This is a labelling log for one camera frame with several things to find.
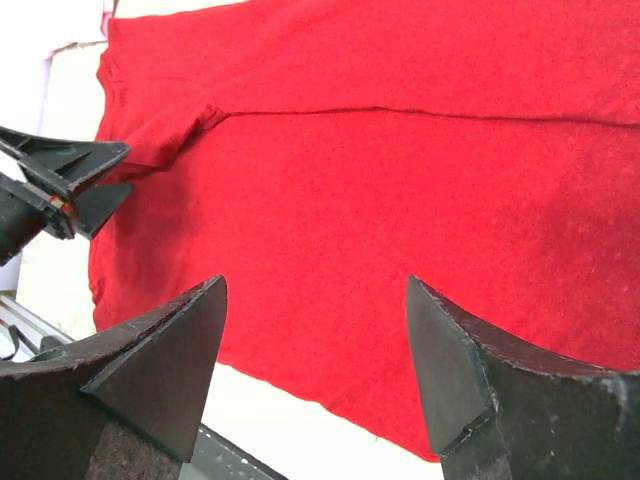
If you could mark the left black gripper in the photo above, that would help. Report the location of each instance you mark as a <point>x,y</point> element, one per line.
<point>56,171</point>

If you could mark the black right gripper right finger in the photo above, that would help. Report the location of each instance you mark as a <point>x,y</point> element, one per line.
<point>498,407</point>

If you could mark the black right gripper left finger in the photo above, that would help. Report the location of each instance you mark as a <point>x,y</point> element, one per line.
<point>125,403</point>

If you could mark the red t shirt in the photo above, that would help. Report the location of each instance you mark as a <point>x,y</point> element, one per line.
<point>318,153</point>

